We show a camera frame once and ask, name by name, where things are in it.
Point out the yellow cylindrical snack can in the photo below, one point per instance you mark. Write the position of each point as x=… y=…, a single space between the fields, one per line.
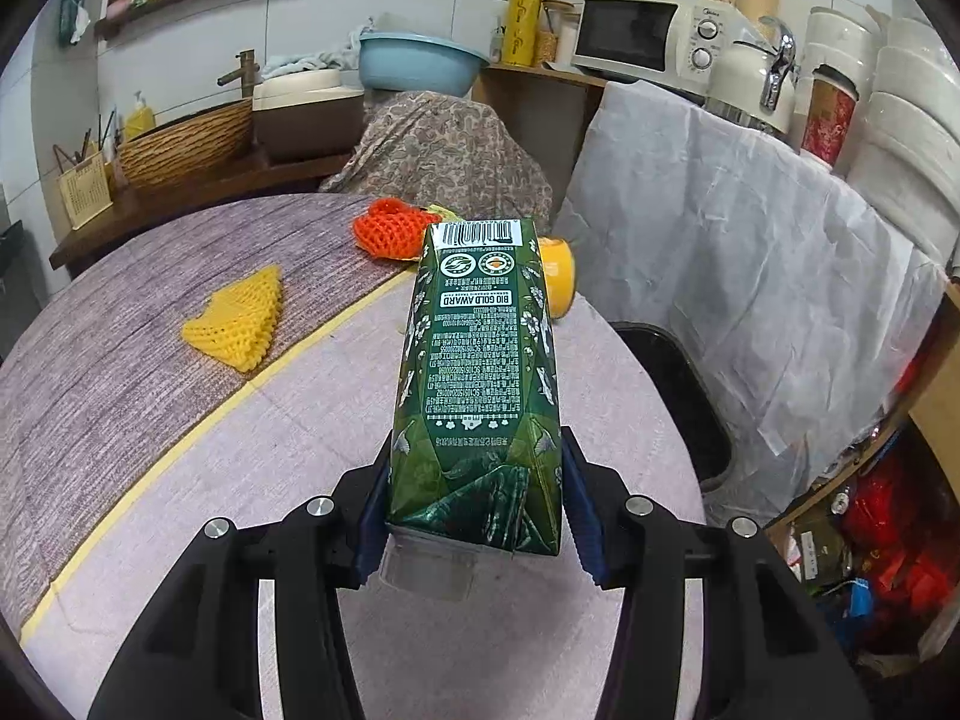
x=559 y=277

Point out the bundle of chopsticks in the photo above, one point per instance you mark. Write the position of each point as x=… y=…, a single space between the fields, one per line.
x=101 y=139

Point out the brass faucet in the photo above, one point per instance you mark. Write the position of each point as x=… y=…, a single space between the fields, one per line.
x=244 y=71

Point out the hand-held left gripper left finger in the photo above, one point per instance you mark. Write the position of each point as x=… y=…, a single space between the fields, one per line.
x=373 y=540

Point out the cream electric kettle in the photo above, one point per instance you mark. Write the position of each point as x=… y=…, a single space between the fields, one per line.
x=742 y=82

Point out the cream chopstick holder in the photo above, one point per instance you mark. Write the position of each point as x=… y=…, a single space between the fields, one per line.
x=86 y=195

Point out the black trash bin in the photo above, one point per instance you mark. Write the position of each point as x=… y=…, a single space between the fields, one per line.
x=675 y=405

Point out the yellow soap bottle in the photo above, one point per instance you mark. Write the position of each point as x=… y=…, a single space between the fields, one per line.
x=139 y=120

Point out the short stack of white bowls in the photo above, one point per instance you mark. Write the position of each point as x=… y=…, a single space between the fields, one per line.
x=836 y=37

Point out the tall stack of white bowls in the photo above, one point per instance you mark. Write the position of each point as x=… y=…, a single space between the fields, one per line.
x=907 y=127

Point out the white cloth cover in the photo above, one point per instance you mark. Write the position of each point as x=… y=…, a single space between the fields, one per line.
x=712 y=240

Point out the white microwave oven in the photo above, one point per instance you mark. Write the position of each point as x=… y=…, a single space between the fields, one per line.
x=637 y=34

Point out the red paper cup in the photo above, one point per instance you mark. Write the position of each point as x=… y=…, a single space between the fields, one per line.
x=825 y=120

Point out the green wall tissue holder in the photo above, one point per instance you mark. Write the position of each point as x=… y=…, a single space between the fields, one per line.
x=75 y=11

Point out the yellow foam fruit net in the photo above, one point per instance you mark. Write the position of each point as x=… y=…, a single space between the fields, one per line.
x=240 y=315

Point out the red plastic bags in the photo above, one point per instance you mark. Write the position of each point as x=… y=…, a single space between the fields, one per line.
x=900 y=525

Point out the green drink carton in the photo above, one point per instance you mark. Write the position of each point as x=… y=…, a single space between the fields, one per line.
x=480 y=360

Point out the dark wooden counter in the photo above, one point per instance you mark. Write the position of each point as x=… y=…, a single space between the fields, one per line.
x=187 y=206

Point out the light blue plastic basin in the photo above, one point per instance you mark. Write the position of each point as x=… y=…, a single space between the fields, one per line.
x=420 y=64

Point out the orange foam fruit net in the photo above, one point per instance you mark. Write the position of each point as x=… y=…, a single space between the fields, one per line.
x=390 y=229

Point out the yellow film roll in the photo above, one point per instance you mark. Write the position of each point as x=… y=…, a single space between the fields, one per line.
x=521 y=15

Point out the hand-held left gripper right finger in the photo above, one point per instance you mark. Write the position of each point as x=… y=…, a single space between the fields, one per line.
x=585 y=525

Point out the pink cup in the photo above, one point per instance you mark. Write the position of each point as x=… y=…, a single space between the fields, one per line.
x=116 y=9

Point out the brown cooker with cream lid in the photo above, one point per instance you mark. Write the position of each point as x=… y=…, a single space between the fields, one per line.
x=307 y=116

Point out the wicker basket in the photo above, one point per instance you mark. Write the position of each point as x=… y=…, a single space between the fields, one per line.
x=187 y=150

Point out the light blue towel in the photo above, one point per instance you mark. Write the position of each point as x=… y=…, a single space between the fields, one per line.
x=315 y=61

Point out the floral cloth cover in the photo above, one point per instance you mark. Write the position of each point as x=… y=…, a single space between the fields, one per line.
x=450 y=157

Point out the purple striped tablecloth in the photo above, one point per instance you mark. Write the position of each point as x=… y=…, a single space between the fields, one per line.
x=112 y=277

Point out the glass jar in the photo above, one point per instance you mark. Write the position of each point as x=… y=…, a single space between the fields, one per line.
x=562 y=34

